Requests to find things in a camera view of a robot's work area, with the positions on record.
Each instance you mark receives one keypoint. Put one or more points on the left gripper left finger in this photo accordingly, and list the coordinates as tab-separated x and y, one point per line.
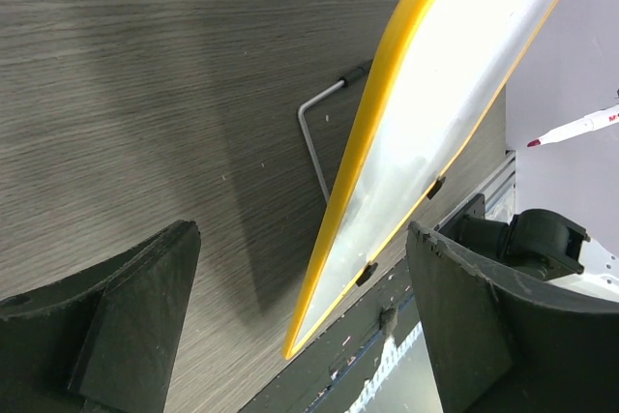
104	339

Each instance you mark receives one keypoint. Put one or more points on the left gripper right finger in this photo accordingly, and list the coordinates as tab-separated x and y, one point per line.
501	341

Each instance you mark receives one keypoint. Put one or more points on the pink whiteboard marker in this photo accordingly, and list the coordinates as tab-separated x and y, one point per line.
589	123

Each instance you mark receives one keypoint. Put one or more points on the orange framed whiteboard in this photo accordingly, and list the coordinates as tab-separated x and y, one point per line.
438	67

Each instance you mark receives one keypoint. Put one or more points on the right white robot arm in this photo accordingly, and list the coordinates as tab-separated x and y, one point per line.
539	243

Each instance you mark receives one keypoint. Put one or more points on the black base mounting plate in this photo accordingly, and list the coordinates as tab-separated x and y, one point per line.
333	371

